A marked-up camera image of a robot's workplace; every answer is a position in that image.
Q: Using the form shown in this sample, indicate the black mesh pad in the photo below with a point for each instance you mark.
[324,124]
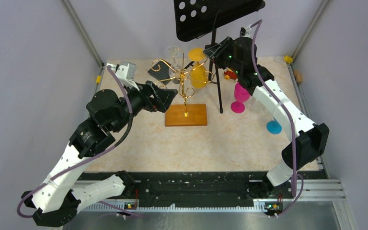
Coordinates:
[160,72]

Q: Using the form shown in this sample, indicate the colourful toy train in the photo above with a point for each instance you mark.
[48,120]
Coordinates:
[230,75]

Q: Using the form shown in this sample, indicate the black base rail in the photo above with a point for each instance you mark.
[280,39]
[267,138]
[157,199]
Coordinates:
[201,189]

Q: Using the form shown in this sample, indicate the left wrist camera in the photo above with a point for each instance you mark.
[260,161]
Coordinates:
[123,73]

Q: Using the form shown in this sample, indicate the blue plastic wine glass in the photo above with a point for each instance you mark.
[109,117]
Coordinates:
[274,127]

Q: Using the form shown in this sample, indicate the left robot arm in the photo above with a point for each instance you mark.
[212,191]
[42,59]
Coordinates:
[57,200]

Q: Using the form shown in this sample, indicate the gold wine glass rack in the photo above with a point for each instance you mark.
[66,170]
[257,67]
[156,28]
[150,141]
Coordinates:
[181,115]

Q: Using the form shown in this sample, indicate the pink plastic wine glass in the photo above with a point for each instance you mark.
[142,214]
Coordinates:
[241,95]

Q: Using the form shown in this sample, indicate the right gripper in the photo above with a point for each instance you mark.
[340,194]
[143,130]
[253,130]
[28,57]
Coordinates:
[225,44]

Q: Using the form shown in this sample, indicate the yellow corner clip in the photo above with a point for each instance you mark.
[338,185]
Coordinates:
[288,59]

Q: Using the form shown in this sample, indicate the clear back wine glass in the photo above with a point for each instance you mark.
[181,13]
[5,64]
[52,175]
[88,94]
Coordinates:
[175,53]

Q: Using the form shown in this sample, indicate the yellow plastic wine glass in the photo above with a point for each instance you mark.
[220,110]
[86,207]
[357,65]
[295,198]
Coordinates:
[198,74]

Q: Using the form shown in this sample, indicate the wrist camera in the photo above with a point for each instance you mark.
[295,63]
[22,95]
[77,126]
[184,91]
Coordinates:
[123,73]
[247,31]

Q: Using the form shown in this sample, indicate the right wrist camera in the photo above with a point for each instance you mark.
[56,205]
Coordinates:
[247,31]

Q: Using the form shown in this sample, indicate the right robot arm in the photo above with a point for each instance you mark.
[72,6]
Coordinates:
[307,139]

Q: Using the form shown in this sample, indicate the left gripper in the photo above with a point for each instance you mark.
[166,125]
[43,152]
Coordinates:
[162,98]

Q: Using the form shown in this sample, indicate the brown wooden block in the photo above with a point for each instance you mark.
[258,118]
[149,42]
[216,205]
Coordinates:
[298,76]

